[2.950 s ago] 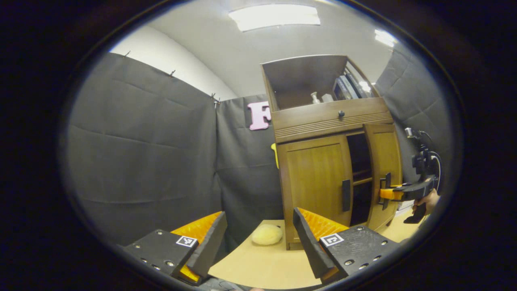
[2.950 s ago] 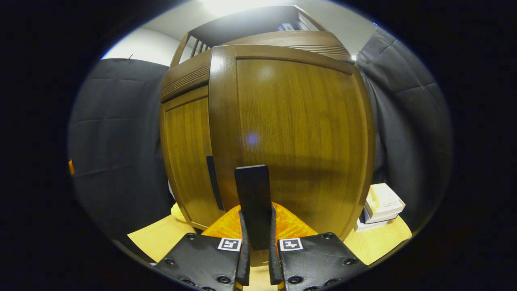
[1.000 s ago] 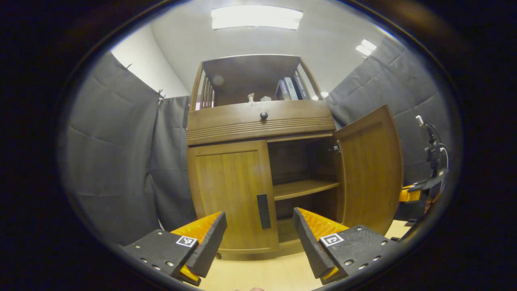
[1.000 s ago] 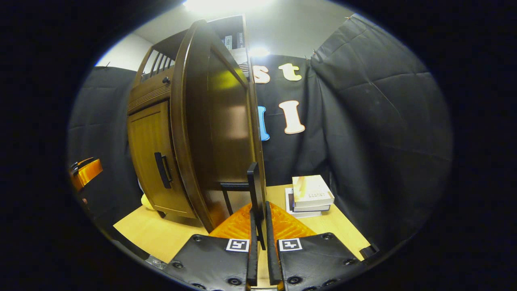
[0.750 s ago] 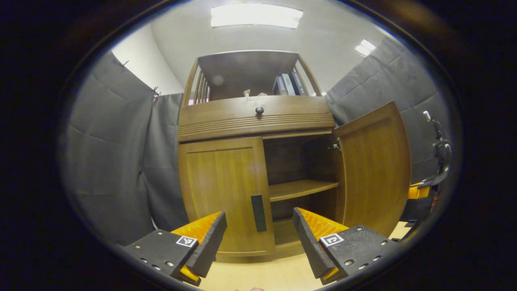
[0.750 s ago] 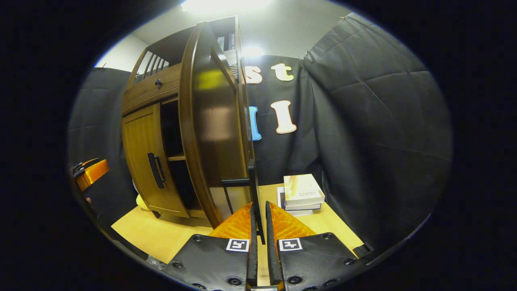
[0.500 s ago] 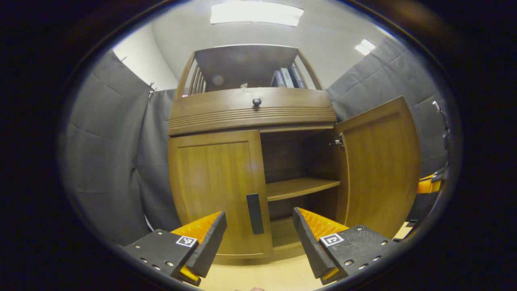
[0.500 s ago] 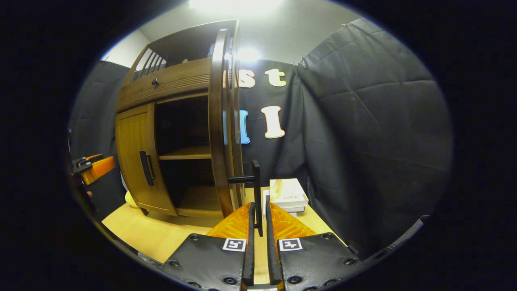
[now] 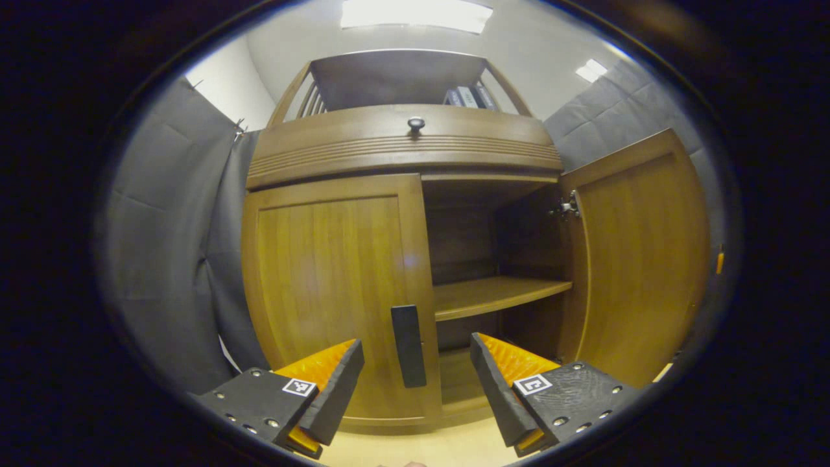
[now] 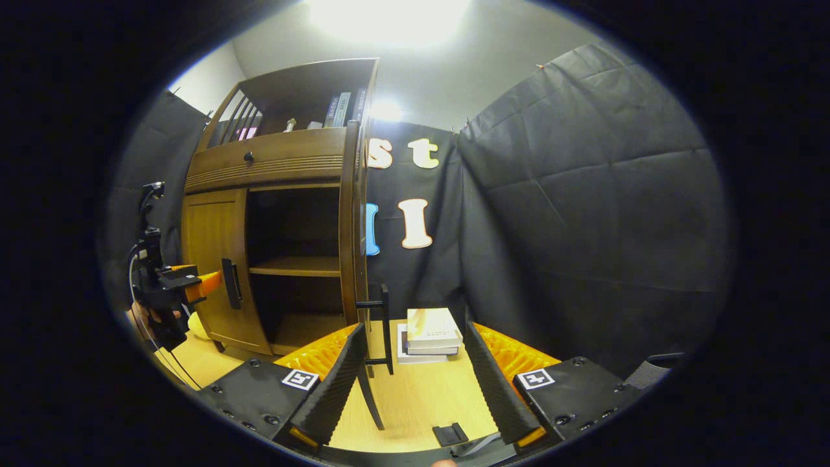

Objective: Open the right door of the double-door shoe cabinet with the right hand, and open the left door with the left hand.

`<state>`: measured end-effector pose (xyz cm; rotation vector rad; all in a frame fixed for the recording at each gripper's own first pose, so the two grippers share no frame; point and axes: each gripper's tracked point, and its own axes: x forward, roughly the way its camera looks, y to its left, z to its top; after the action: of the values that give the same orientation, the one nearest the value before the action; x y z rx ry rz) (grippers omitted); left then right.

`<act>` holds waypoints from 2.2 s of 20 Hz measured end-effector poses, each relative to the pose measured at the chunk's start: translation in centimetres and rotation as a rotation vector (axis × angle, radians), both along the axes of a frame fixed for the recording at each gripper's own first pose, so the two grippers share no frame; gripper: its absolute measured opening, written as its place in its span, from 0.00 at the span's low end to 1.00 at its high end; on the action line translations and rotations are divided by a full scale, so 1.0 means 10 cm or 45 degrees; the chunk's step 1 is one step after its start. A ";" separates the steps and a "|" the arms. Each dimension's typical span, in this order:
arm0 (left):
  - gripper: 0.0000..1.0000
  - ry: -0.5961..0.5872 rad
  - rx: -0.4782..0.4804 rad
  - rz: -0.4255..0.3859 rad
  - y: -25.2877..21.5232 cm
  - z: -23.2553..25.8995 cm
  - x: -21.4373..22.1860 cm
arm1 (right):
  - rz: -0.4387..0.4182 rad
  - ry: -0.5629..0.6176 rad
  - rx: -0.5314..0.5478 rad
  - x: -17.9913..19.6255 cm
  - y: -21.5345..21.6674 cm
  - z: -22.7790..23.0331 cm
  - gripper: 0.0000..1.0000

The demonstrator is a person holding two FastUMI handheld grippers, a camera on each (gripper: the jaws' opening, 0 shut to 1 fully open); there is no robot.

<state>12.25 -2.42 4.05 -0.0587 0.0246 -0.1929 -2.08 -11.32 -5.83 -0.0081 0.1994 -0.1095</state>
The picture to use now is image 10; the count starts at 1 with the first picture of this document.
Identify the grey upright book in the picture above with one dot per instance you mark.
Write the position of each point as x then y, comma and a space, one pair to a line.
342, 109

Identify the wooden double-door shoe cabinet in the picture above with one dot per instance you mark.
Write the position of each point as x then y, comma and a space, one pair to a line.
295, 266

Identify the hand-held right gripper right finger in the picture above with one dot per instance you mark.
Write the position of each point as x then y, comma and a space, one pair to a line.
496, 389

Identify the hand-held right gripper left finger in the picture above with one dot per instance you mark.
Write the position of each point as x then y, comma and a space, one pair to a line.
340, 383

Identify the dark blue book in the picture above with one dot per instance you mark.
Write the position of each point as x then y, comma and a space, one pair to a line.
331, 111

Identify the cream covered book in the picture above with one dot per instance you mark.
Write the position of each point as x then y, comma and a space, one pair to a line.
434, 327

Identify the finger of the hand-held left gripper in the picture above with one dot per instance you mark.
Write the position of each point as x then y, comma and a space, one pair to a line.
206, 285
181, 271

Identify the thin grey book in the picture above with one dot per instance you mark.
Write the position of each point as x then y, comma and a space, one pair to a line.
431, 351

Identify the pale yellow round object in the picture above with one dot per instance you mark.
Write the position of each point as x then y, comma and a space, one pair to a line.
198, 326

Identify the wooden shoe cabinet door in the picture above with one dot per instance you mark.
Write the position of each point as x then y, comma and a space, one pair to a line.
211, 233
350, 227

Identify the small pump bottle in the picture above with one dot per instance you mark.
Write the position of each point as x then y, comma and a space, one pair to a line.
290, 126

